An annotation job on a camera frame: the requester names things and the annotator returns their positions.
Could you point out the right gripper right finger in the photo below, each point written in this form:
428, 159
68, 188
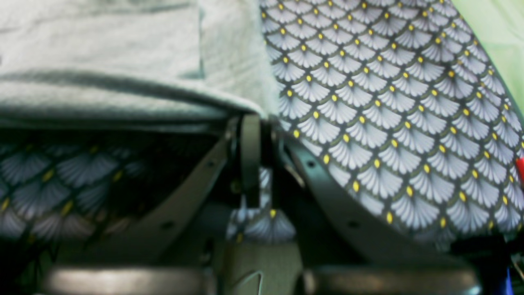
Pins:
345, 249

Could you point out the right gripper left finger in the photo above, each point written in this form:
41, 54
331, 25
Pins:
169, 251

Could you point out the grey T-shirt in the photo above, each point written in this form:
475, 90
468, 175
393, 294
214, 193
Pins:
133, 64

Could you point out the fan-patterned tablecloth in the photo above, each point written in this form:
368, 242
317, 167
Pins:
396, 97

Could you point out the red clamp pad right edge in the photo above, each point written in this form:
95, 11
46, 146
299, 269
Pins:
520, 168

